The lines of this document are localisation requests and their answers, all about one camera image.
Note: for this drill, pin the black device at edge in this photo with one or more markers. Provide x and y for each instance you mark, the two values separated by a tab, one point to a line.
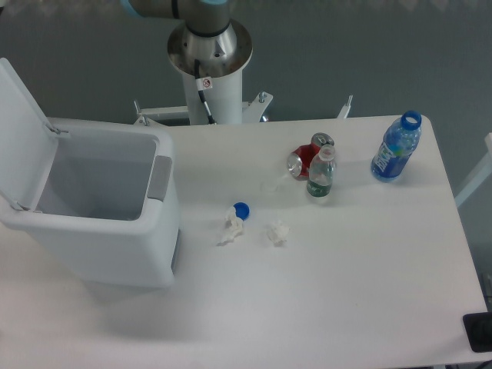
478	329

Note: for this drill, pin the white frame at right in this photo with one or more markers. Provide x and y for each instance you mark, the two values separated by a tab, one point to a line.
477	176

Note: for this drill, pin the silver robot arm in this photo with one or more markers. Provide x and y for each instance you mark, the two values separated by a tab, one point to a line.
203	18

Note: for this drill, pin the white trash can lid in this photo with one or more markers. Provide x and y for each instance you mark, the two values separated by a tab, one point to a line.
29	142

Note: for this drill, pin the crushed red soda can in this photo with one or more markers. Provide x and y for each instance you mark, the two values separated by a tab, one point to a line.
298	161

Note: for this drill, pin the blue bottle cap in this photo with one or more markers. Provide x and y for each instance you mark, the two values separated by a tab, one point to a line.
242	210

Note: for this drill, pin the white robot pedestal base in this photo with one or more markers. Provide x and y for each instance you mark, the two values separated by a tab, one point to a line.
211	69

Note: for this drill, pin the white plastic trash can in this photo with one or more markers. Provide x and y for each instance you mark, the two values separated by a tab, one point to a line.
109	209

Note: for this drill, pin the small clear green-label bottle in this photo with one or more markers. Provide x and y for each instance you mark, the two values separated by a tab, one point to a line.
321	172

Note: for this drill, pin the crumpled white tissue left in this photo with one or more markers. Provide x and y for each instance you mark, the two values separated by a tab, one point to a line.
233	227

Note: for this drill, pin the crumpled white tissue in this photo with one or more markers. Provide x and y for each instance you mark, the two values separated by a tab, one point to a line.
233	227
278	232

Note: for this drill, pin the blue plastic drink bottle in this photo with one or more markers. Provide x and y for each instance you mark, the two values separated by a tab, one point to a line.
399	142

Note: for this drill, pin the crumpled white tissue right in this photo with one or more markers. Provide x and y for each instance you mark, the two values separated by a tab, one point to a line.
278	232

